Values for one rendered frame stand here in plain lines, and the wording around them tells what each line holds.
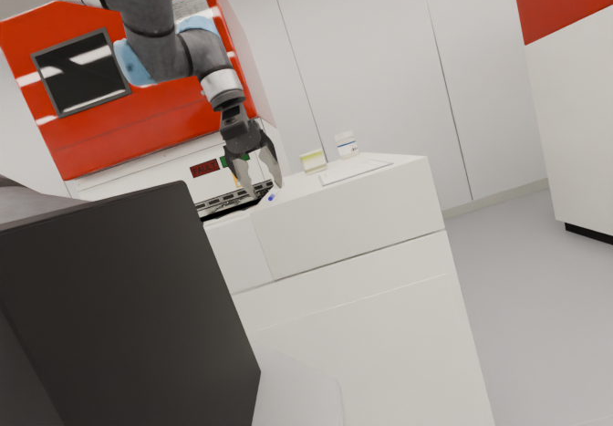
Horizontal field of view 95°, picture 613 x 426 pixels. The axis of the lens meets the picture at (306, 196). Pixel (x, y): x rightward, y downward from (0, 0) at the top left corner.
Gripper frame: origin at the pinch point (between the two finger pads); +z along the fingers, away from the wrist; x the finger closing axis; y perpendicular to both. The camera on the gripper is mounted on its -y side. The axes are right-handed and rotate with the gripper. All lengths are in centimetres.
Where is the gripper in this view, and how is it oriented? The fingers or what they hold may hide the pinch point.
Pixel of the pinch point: (265, 188)
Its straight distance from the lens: 59.6
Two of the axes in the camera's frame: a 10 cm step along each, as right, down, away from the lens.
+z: 3.9, 9.1, 1.4
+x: -9.2, 3.9, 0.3
